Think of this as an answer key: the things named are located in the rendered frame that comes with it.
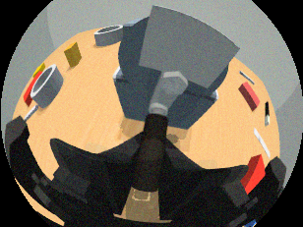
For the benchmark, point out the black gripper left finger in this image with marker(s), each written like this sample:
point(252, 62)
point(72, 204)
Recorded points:
point(112, 169)

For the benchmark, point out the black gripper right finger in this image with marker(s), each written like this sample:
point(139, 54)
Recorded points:
point(181, 179)

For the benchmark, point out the grey ring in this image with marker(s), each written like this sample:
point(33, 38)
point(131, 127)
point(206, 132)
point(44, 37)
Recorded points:
point(47, 86)
point(108, 35)

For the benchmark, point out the red rectangular block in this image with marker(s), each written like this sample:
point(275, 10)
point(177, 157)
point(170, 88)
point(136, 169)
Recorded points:
point(27, 97)
point(254, 174)
point(250, 96)

